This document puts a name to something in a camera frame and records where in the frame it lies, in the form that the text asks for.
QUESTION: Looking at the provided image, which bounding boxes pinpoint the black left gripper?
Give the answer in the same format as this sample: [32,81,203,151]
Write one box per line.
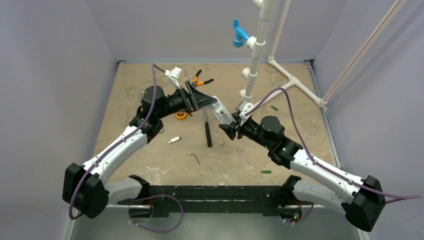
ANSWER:
[156,81,217,120]

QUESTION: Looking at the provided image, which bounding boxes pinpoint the white air conditioner remote control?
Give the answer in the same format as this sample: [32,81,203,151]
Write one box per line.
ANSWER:
[207,96,236,125]

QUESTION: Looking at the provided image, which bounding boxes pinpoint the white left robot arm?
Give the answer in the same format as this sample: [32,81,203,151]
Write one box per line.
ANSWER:
[62,81,218,220]

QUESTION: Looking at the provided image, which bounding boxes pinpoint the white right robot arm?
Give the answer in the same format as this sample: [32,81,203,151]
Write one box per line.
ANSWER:
[219,114,386,232]

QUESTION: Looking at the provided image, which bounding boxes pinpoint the orange black pliers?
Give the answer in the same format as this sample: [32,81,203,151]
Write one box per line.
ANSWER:
[189,69,214,88]

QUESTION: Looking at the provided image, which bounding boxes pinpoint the yellow tape measure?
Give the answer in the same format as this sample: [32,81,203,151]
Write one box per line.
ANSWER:
[174,111,188,120]

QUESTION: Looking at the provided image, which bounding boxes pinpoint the dark hex key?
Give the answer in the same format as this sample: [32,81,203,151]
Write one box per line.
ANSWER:
[189,153,201,165]

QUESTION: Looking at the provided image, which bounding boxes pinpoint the silver white battery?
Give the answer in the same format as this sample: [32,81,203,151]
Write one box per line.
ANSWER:
[168,136,182,144]

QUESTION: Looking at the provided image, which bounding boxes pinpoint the green battery near pipe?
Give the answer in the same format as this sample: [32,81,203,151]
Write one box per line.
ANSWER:
[270,105,279,111]

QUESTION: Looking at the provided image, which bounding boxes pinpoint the blue pipe fitting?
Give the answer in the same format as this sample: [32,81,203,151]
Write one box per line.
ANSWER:
[232,20,251,48]

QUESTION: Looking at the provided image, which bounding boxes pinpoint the claw hammer black handle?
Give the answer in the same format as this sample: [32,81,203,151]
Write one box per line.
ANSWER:
[203,108,212,148]

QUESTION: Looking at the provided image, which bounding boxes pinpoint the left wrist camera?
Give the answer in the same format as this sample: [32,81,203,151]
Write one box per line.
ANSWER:
[164,67,182,90]

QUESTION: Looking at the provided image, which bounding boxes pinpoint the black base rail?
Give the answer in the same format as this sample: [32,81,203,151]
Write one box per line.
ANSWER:
[118,175,311,222]

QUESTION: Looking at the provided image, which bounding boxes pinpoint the white pvc pipe frame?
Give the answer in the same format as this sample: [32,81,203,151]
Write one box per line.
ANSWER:
[238,0,406,107]

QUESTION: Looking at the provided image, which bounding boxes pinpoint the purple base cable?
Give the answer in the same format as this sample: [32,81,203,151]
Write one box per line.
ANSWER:
[128,194,185,234]

